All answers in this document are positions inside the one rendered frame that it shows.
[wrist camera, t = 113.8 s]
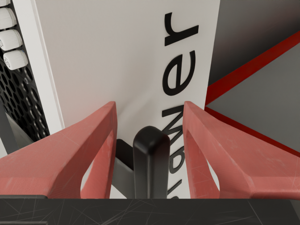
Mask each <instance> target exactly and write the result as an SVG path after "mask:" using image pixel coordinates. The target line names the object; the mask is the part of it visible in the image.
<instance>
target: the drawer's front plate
mask: <svg viewBox="0 0 300 225"><path fill-rule="evenodd" d="M12 1H13V4H14V8H15V11H16V14H17V18H18V22H19V25H20V29H21V33H22V36H23V39H24V43H25V47H26V50H27V54H28V57H29V61H30V65H31V68H32V71H33V75H34V79H35V82H36V86H37V90H38V93H39V96H40V100H41V103H42V107H43V111H44V114H45V117H46V122H47V125H48V128H49V132H50V135H52V134H54V133H56V132H58V131H60V130H62V129H64V128H66V127H69V126H71V125H73V124H75V123H77V122H79V121H81V120H83V119H84V118H86V117H88V116H89V115H91V114H92V113H93V112H95V111H96V110H98V109H99V108H101V107H102V106H104V105H105V104H107V103H108V102H110V101H115V102H116V109H117V139H122V140H123V141H125V142H126V143H127V144H129V145H130V146H132V147H133V140H134V138H135V135H136V134H137V133H138V131H139V130H141V129H142V128H144V127H146V126H154V127H156V128H158V129H159V130H161V131H162V130H163V129H164V128H165V127H166V126H168V125H169V124H170V123H171V122H172V121H173V120H174V119H175V118H176V117H177V116H178V115H179V114H180V113H181V112H178V113H175V114H172V115H169V116H166V117H162V111H164V110H167V109H171V108H174V107H178V106H181V105H184V102H185V101H191V102H193V103H194V104H196V105H197V106H198V107H200V108H201V109H203V110H204V106H205V100H206V93H207V87H208V79H209V73H210V66H211V60H212V54H213V45H214V39H215V32H216V26H217V18H218V12H219V5H220V0H12ZM170 12H172V16H171V27H172V29H173V31H174V32H181V31H183V30H186V29H188V28H191V27H194V26H196V25H199V29H198V33H197V34H195V35H192V36H190V37H187V38H185V39H183V40H180V41H178V42H175V43H172V44H170V45H167V46H165V37H168V36H170V35H169V34H168V33H167V31H166V29H165V14H167V13H170ZM193 50H194V51H195V54H196V64H195V70H194V74H193V76H192V79H191V81H190V83H189V84H188V85H187V87H186V88H185V89H184V90H183V91H181V92H180V93H179V94H177V95H174V96H169V95H167V94H165V92H164V91H163V75H164V71H165V69H166V67H167V66H168V64H169V63H170V62H171V60H173V59H174V58H175V57H177V56H179V55H181V54H183V57H182V69H181V81H180V85H181V84H183V83H184V81H185V80H186V79H187V77H188V75H189V72H190V68H191V57H190V52H191V51H193ZM181 179H182V183H181V184H180V185H179V186H178V187H177V188H176V189H174V190H173V191H172V192H171V193H170V194H169V195H168V196H167V199H171V198H172V197H174V196H177V197H179V199H190V191H189V184H188V175H187V168H186V162H185V160H184V163H183V165H182V167H181V168H180V169H179V170H178V171H177V172H176V173H174V174H171V173H170V171H169V176H168V190H170V189H171V188H172V187H173V186H174V185H175V184H177V183H178V182H179V181H180V180H181ZM168 190H167V191H168Z"/></svg>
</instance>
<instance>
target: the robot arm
mask: <svg viewBox="0 0 300 225"><path fill-rule="evenodd" d="M116 142H117V109H116V102H115V101H110V102H108V103H107V104H105V105H104V106H102V107H101V108H99V109H98V110H96V111H95V112H93V113H92V114H91V115H89V116H88V117H86V118H84V119H83V120H81V121H79V122H77V123H75V124H73V125H71V126H69V127H66V128H64V129H62V130H60V131H58V132H56V133H54V134H52V135H50V136H47V137H45V138H43V139H41V140H39V141H37V142H34V143H32V144H30V145H28V146H26V147H24V148H21V149H19V150H17V151H15V152H13V153H11V154H8V155H6V156H4V157H2V158H0V225H300V158H299V157H297V156H295V155H293V154H291V153H288V152H286V151H284V150H282V149H280V148H278V147H276V146H274V145H271V144H269V143H267V142H265V141H263V140H261V139H258V138H256V137H254V136H252V135H250V134H247V133H245V132H243V131H241V130H239V129H237V128H234V127H232V126H230V125H228V124H226V123H224V122H222V121H220V120H218V119H216V118H215V117H213V116H212V115H210V114H209V113H207V112H206V111H204V110H203V109H201V108H200V107H198V106H197V105H196V104H194V103H193V102H191V101H185V102H184V109H183V142H184V154H185V162H186V168H187V177H188V184H189V191H190V199H110V191H111V185H112V178H113V169H114V162H115V154H116ZM207 161H208V162H207ZM92 162H93V163H92ZM91 163H92V167H91V170H90V172H89V175H88V177H87V180H86V182H85V184H84V186H83V188H82V190H81V191H80V189H81V183H82V178H83V176H84V174H85V173H86V171H87V170H88V168H89V166H90V165H91ZM208 163H209V164H210V166H211V167H212V169H213V170H214V172H215V174H216V175H217V178H218V181H219V187H220V190H219V189H218V187H217V185H216V183H215V181H214V179H213V177H212V174H211V172H210V169H209V166H208Z"/></svg>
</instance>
